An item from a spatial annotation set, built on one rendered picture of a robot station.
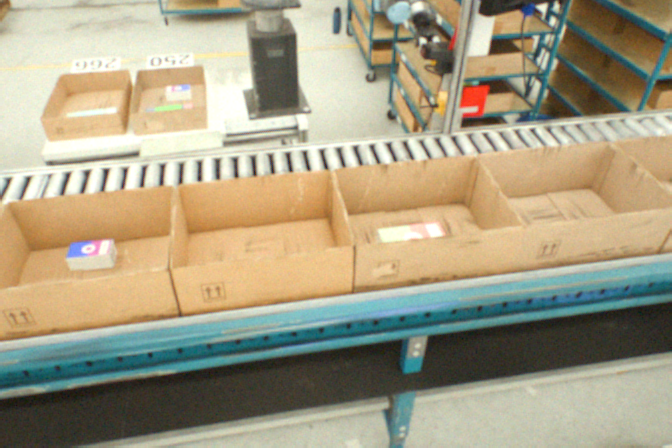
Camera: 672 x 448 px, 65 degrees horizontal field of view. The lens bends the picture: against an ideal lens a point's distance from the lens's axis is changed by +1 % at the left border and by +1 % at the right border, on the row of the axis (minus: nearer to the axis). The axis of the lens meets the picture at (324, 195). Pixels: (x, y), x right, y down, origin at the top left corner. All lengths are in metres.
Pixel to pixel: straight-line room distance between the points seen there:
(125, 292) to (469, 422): 1.39
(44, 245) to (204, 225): 0.40
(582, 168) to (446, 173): 0.41
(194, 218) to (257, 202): 0.17
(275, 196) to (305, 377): 0.48
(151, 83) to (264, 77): 0.57
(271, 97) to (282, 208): 0.85
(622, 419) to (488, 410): 0.48
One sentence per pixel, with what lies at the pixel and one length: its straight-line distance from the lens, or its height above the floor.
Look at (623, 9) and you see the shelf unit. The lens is 3.08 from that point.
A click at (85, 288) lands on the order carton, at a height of 1.03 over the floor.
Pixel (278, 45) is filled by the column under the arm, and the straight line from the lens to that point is 2.09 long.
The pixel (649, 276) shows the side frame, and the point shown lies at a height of 0.90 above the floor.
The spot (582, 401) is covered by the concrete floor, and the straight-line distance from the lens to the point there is 2.34.
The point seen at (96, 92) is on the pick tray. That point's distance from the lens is 2.53.
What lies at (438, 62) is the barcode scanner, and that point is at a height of 1.03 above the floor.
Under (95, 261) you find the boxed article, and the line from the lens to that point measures 1.41.
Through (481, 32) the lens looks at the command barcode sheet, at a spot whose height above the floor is 1.13.
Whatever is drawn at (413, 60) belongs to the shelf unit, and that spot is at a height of 0.54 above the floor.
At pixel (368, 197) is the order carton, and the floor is 0.94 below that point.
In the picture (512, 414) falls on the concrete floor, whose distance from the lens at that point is 2.21.
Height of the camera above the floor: 1.84
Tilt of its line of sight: 39 degrees down
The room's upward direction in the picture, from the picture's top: straight up
